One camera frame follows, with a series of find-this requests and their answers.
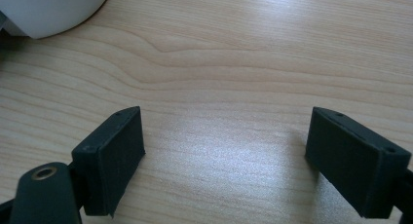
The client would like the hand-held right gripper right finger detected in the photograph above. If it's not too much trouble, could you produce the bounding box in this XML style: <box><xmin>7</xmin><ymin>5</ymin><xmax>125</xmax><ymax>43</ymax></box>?
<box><xmin>304</xmin><ymin>106</ymin><xmax>413</xmax><ymax>220</ymax></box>

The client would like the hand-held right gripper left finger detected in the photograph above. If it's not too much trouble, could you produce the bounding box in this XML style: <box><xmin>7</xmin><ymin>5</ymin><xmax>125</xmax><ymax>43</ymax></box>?
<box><xmin>71</xmin><ymin>105</ymin><xmax>146</xmax><ymax>218</ymax></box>

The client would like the white pedal trash bin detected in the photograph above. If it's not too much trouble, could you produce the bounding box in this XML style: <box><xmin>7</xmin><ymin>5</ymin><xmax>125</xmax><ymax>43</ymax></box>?
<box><xmin>0</xmin><ymin>0</ymin><xmax>113</xmax><ymax>40</ymax></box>

